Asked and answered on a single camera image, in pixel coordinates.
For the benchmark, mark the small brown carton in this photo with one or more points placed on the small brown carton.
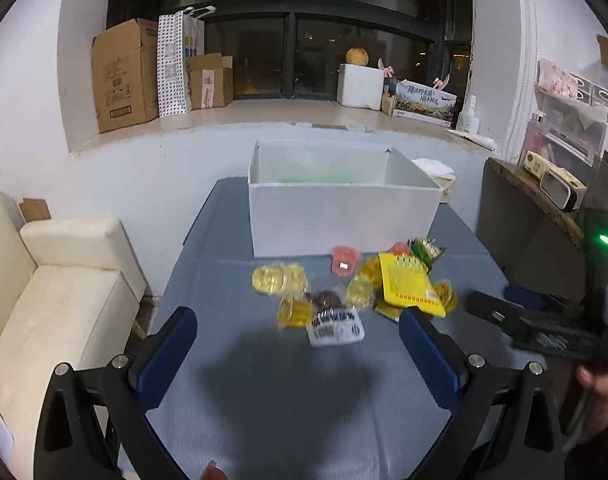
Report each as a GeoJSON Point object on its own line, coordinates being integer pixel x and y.
{"type": "Point", "coordinates": [388, 104]}

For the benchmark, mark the white drawer unit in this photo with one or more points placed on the white drawer unit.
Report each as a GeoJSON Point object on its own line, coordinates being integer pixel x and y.
{"type": "Point", "coordinates": [599, 90]}

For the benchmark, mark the pink snack packet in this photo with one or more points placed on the pink snack packet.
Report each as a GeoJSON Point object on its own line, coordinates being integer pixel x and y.
{"type": "Point", "coordinates": [344, 260]}
{"type": "Point", "coordinates": [399, 247]}

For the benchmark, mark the white and black snack packet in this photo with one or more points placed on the white and black snack packet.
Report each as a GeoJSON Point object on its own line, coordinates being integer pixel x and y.
{"type": "Point", "coordinates": [334, 327]}

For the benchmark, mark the yellow-green small box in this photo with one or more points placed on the yellow-green small box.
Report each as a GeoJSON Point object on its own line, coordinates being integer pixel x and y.
{"type": "Point", "coordinates": [534, 164]}

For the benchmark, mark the white foam box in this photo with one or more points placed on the white foam box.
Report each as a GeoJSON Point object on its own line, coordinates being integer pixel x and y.
{"type": "Point", "coordinates": [359, 87]}

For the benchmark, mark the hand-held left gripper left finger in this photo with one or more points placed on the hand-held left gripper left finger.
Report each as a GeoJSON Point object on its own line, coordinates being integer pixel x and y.
{"type": "Point", "coordinates": [166, 355]}

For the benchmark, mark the small open cardboard box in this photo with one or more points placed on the small open cardboard box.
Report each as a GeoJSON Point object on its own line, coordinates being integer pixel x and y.
{"type": "Point", "coordinates": [209, 85]}

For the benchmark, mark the large brown cardboard box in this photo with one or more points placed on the large brown cardboard box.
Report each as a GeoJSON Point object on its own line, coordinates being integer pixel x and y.
{"type": "Point", "coordinates": [124, 75]}

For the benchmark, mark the yellow snack packet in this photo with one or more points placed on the yellow snack packet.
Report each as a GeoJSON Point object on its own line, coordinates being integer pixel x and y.
{"type": "Point", "coordinates": [404, 280]}

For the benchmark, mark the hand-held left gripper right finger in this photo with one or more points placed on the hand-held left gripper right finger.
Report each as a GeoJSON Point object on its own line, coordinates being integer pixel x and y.
{"type": "Point", "coordinates": [429, 355]}

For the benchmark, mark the white patterned paper bag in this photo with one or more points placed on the white patterned paper bag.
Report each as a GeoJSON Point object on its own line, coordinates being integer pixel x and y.
{"type": "Point", "coordinates": [173, 70]}

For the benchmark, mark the dark clear container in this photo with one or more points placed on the dark clear container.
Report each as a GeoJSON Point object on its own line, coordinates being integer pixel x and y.
{"type": "Point", "coordinates": [601, 190]}

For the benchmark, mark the brown snack packet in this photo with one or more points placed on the brown snack packet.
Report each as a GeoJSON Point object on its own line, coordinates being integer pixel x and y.
{"type": "Point", "coordinates": [326, 299]}

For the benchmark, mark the white alarm clock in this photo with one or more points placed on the white alarm clock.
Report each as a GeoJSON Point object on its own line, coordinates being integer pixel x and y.
{"type": "Point", "coordinates": [559, 190]}

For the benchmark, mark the long printed box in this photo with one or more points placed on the long printed box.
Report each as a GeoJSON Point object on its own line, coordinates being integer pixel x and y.
{"type": "Point", "coordinates": [424, 102]}

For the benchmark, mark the black window frame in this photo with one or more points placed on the black window frame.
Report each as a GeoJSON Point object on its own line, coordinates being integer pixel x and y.
{"type": "Point", "coordinates": [289, 55]}

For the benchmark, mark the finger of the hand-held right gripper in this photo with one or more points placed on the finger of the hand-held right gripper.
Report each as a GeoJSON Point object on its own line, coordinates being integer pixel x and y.
{"type": "Point", "coordinates": [494, 312]}
{"type": "Point", "coordinates": [521, 296]}

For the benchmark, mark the green snack packet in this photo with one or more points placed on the green snack packet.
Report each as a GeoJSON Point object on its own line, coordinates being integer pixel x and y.
{"type": "Point", "coordinates": [426, 250]}

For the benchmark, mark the pink toy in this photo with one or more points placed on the pink toy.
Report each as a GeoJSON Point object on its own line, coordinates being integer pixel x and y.
{"type": "Point", "coordinates": [385, 67]}
{"type": "Point", "coordinates": [441, 82]}

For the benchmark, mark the cream sofa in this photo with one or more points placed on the cream sofa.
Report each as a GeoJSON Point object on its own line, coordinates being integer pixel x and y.
{"type": "Point", "coordinates": [59, 310]}

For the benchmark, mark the pink bottle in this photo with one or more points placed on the pink bottle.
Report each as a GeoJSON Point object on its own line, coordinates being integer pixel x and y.
{"type": "Point", "coordinates": [535, 135]}

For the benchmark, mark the person's left hand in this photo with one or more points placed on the person's left hand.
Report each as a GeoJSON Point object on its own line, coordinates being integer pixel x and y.
{"type": "Point", "coordinates": [214, 472]}

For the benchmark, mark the pile of jelly cups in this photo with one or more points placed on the pile of jelly cups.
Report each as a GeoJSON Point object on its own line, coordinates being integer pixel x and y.
{"type": "Point", "coordinates": [271, 280]}

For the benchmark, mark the white plastic bottle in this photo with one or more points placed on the white plastic bottle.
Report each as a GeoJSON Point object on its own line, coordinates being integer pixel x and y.
{"type": "Point", "coordinates": [468, 117]}

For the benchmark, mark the white folded paper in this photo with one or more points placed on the white folded paper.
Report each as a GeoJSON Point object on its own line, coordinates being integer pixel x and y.
{"type": "Point", "coordinates": [431, 166]}

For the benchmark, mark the pink floral cloth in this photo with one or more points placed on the pink floral cloth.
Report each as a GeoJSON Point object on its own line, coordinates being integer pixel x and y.
{"type": "Point", "coordinates": [556, 77]}

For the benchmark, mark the flat cardboard piece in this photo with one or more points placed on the flat cardboard piece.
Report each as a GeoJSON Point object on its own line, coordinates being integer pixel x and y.
{"type": "Point", "coordinates": [34, 210]}

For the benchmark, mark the blue-grey tablecloth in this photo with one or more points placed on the blue-grey tablecloth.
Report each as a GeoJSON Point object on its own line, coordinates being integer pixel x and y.
{"type": "Point", "coordinates": [284, 400]}

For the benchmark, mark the person's right hand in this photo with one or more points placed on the person's right hand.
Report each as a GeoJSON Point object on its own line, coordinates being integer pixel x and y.
{"type": "Point", "coordinates": [604, 395]}

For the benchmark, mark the dark wooden desk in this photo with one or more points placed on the dark wooden desk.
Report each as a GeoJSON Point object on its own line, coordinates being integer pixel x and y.
{"type": "Point", "coordinates": [524, 220]}

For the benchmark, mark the clear drawer organizer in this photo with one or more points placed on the clear drawer organizer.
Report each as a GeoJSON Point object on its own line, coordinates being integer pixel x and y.
{"type": "Point", "coordinates": [574, 135]}

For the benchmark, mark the yellow pomelo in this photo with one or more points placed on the yellow pomelo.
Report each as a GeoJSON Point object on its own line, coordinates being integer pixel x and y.
{"type": "Point", "coordinates": [357, 56]}

